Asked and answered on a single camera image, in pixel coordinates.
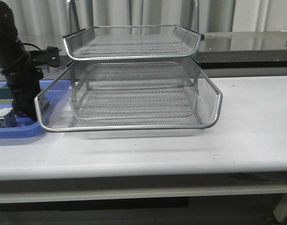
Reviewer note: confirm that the green and beige switch module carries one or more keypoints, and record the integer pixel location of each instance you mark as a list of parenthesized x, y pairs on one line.
[(5, 95)]

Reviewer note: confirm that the grey pleated curtain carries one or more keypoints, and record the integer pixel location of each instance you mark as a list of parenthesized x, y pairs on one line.
[(44, 22)]

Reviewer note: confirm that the mesh rack tray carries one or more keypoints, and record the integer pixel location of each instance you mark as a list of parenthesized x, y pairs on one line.
[(55, 110), (132, 42), (136, 104)]

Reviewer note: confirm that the grey metal rack frame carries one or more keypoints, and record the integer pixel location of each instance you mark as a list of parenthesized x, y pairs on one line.
[(73, 18)]

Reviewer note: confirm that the red emergency stop button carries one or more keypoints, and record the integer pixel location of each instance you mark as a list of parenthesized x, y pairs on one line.
[(19, 113)]

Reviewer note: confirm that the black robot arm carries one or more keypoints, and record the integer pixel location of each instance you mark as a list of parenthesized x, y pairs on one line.
[(8, 32)]

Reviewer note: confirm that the white table leg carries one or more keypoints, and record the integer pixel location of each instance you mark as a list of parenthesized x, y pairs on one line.
[(280, 211)]

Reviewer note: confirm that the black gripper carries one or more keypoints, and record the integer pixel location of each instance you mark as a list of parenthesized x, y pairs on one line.
[(22, 71)]

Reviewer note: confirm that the white terminal block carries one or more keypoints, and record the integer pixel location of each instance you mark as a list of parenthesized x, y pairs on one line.
[(7, 118)]

